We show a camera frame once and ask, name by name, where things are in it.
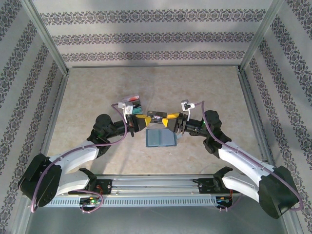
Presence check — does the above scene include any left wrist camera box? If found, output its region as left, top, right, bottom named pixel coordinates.
left=117, top=101, right=134, bottom=122

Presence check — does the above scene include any left control board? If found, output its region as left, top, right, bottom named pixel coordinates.
left=79, top=196, right=101, bottom=206

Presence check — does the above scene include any grey metal sheet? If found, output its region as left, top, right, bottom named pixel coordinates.
left=23, top=206, right=293, bottom=234

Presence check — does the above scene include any control board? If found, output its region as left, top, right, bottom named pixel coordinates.
left=79, top=196, right=101, bottom=206
left=215, top=196, right=232, bottom=205

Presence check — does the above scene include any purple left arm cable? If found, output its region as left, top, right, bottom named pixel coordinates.
left=30, top=103, right=127, bottom=215

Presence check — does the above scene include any aluminium back rail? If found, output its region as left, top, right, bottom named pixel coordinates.
left=67, top=64, right=241, bottom=70

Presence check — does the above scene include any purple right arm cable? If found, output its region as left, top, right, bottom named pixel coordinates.
left=194, top=101, right=304, bottom=213

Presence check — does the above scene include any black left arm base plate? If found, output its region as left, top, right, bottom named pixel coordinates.
left=68, top=178, right=113, bottom=195

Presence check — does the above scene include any aluminium side rail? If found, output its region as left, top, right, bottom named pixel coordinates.
left=34, top=73, right=70, bottom=177
left=236, top=69, right=278, bottom=175

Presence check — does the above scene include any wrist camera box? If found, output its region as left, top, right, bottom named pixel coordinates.
left=180, top=98, right=196, bottom=117
left=117, top=101, right=134, bottom=122

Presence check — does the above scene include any grey slotted cable duct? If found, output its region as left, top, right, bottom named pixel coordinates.
left=45, top=196, right=234, bottom=208

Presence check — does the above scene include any right control board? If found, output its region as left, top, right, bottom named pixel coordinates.
left=215, top=196, right=232, bottom=205

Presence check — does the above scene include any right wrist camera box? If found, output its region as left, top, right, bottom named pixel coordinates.
left=180, top=98, right=196, bottom=117

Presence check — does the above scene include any blue leather card holder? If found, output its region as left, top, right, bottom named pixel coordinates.
left=145, top=128, right=182, bottom=148

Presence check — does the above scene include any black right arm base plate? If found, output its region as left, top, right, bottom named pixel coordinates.
left=192, top=177, right=242, bottom=195

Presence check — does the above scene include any aluminium frame post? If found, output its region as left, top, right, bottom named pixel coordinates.
left=20, top=0, right=70, bottom=77
left=238, top=0, right=285, bottom=74

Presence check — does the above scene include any aluminium mounting rail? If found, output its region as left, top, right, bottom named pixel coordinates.
left=56, top=173, right=286, bottom=195

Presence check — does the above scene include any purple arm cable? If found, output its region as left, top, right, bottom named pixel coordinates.
left=30, top=103, right=127, bottom=215
left=194, top=101, right=304, bottom=213

